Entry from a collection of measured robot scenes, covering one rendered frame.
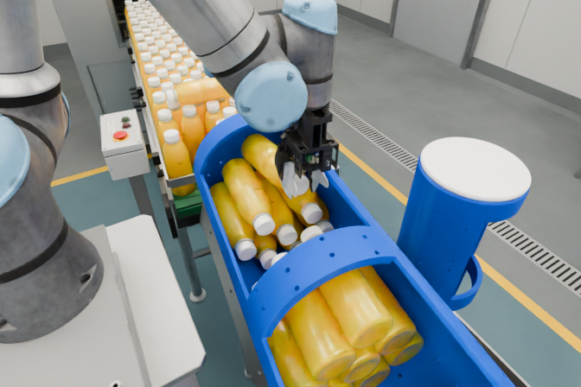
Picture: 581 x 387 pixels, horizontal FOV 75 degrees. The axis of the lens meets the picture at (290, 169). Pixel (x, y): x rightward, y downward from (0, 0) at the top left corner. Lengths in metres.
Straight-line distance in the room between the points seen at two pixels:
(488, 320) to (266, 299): 1.66
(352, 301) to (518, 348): 1.59
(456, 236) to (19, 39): 1.00
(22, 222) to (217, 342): 1.49
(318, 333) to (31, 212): 0.38
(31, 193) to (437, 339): 0.60
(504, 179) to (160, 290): 0.86
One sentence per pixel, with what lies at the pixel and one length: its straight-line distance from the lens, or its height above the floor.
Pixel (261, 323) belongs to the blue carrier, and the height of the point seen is 1.15.
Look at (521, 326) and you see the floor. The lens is 2.18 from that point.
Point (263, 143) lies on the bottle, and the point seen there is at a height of 1.19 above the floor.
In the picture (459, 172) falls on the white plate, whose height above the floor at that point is 1.04.
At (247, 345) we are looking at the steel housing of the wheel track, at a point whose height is 0.87.
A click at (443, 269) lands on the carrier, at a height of 0.75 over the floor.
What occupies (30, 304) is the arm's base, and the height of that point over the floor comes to 1.27.
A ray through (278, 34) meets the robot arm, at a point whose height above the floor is 1.49.
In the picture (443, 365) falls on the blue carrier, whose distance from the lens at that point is 0.71.
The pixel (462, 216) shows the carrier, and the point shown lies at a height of 0.97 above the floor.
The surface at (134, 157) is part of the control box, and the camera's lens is 1.08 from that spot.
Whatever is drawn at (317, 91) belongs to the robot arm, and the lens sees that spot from 0.57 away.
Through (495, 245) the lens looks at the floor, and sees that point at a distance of 2.47.
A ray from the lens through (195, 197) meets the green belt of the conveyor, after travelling 1.15.
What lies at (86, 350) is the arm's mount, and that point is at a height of 1.22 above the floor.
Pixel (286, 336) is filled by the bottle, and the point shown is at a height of 1.09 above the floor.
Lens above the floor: 1.65
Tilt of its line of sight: 38 degrees down
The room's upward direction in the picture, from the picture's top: straight up
